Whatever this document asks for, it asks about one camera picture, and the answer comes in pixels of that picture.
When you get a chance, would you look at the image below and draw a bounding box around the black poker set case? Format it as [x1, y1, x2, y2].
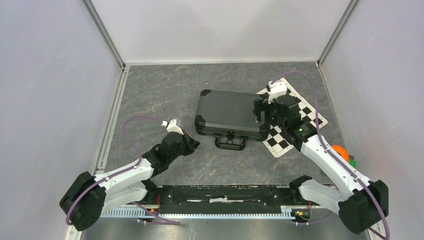
[194, 89, 271, 151]

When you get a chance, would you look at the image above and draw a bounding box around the black white checkered mat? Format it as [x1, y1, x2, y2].
[253, 78, 328, 158]

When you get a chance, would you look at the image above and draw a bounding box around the purple cable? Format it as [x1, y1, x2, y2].
[269, 70, 391, 240]
[65, 115, 182, 226]

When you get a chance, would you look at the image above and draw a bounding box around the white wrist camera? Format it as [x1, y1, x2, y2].
[161, 118, 184, 135]
[266, 79, 288, 104]

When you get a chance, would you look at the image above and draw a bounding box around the green toy block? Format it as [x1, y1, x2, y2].
[349, 159, 357, 168]

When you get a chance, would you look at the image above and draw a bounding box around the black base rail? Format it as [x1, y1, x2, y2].
[141, 185, 309, 214]

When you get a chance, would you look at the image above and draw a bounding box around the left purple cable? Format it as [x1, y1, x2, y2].
[65, 115, 182, 226]

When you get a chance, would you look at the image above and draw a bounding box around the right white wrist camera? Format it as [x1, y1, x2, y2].
[266, 79, 288, 104]

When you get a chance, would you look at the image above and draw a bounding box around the orange tape dispenser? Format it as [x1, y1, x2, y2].
[331, 145, 350, 163]

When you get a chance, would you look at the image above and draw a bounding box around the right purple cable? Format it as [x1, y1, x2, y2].
[269, 70, 391, 240]

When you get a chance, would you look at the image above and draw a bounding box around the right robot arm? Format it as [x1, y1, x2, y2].
[253, 95, 390, 240]

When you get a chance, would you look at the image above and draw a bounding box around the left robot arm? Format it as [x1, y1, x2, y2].
[59, 131, 200, 231]

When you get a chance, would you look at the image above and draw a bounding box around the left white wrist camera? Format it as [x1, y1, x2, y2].
[161, 118, 184, 135]

